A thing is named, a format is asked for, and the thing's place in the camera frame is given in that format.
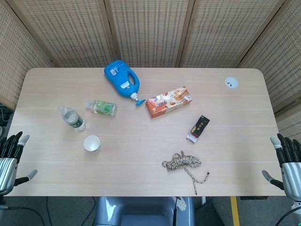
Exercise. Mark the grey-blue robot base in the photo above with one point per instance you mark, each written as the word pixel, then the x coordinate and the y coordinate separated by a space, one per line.
pixel 141 207

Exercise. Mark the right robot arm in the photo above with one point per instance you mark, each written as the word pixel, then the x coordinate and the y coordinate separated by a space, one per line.
pixel 296 204

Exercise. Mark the small black snack packet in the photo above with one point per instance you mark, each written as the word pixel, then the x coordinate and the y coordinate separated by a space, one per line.
pixel 199 127

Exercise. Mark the small white paper cup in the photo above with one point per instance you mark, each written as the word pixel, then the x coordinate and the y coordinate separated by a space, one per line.
pixel 92 143

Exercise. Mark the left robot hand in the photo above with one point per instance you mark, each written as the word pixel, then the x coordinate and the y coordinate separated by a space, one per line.
pixel 8 169

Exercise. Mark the transparent plastic water bottle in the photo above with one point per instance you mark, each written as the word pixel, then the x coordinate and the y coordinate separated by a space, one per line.
pixel 74 120

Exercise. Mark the small clear green-label bottle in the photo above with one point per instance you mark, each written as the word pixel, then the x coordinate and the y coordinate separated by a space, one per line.
pixel 103 108

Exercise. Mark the blue detergent pump jug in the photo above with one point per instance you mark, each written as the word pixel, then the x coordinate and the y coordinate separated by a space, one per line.
pixel 117 75

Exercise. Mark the orange biscuit box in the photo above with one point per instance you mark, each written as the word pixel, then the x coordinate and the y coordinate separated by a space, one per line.
pixel 168 101

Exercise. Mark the woven folding screen panel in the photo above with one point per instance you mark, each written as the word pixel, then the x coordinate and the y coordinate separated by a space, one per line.
pixel 289 120
pixel 14 58
pixel 148 30
pixel 223 30
pixel 58 30
pixel 277 58

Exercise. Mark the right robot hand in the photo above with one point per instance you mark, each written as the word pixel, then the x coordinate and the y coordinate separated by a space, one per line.
pixel 292 174

